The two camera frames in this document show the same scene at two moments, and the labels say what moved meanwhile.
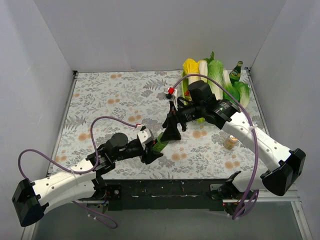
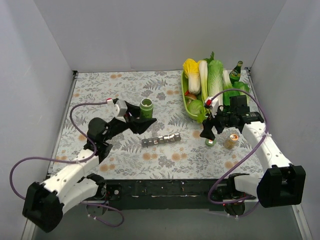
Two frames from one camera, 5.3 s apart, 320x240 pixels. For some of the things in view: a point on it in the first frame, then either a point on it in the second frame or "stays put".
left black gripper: (146, 152) → (133, 117)
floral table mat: (102, 104) stays put
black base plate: (162, 195) stays put
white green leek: (203, 70) stays put
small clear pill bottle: (231, 143) stays put
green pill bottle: (160, 144) → (146, 109)
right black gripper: (173, 118) → (216, 120)
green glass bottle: (234, 74) stays put
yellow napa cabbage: (191, 67) stays put
